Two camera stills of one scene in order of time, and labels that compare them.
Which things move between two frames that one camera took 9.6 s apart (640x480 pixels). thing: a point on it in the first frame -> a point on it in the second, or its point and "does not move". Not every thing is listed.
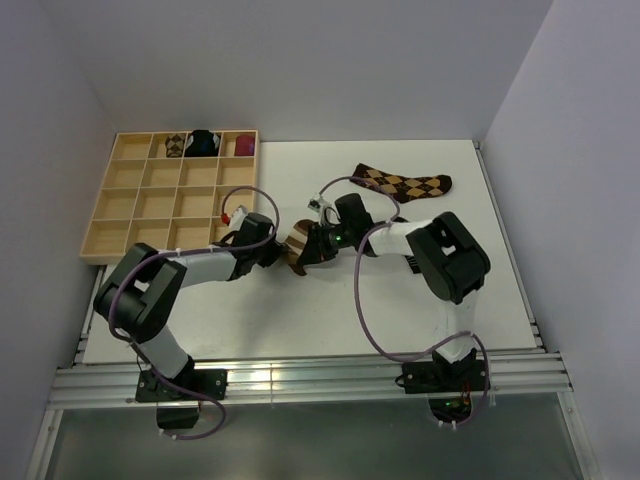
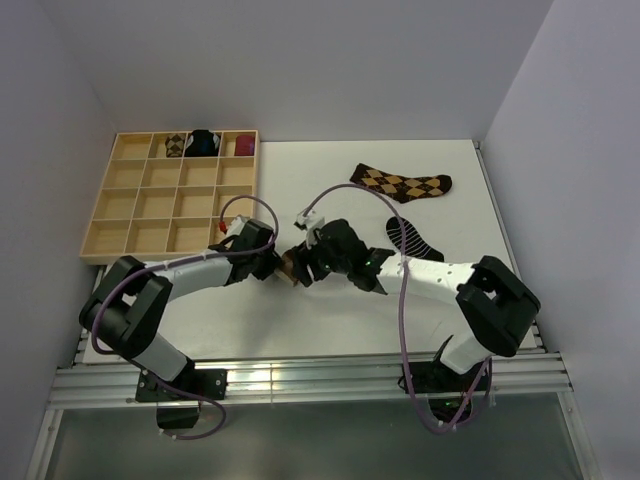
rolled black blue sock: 202,143 does not move
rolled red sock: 244,145 does not move
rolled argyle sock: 174,146 does not move
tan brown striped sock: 295,245 -> 287,269
